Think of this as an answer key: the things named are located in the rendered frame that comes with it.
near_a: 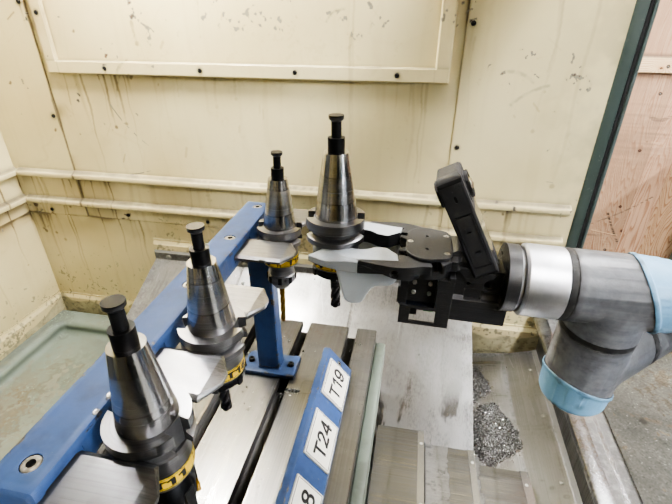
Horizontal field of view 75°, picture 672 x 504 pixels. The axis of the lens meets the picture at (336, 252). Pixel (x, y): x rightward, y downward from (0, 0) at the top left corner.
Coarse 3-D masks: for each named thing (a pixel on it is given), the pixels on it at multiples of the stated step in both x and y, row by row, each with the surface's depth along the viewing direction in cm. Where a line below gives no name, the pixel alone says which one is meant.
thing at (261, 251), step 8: (248, 240) 58; (256, 240) 58; (264, 240) 58; (240, 248) 56; (248, 248) 56; (256, 248) 56; (264, 248) 56; (272, 248) 56; (280, 248) 56; (288, 248) 56; (240, 256) 55; (248, 256) 55; (256, 256) 54; (264, 256) 54; (272, 256) 54; (280, 256) 54; (288, 256) 55; (280, 264) 54
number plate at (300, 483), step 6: (300, 480) 57; (294, 486) 55; (300, 486) 56; (306, 486) 57; (312, 486) 58; (294, 492) 55; (300, 492) 56; (306, 492) 56; (312, 492) 57; (318, 492) 58; (294, 498) 54; (300, 498) 55; (306, 498) 56; (312, 498) 57; (318, 498) 57
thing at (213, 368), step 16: (160, 352) 39; (176, 352) 39; (192, 352) 39; (176, 368) 38; (192, 368) 38; (208, 368) 38; (224, 368) 38; (176, 384) 36; (192, 384) 36; (208, 384) 36; (192, 400) 35
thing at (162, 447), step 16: (112, 416) 32; (192, 416) 33; (112, 432) 31; (176, 432) 32; (192, 432) 33; (112, 448) 30; (128, 448) 30; (144, 448) 30; (160, 448) 30; (176, 448) 32; (160, 464) 31
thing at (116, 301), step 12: (108, 300) 27; (120, 300) 27; (108, 312) 27; (120, 312) 27; (120, 324) 28; (132, 324) 28; (108, 336) 28; (120, 336) 28; (132, 336) 28; (120, 348) 28; (132, 348) 28
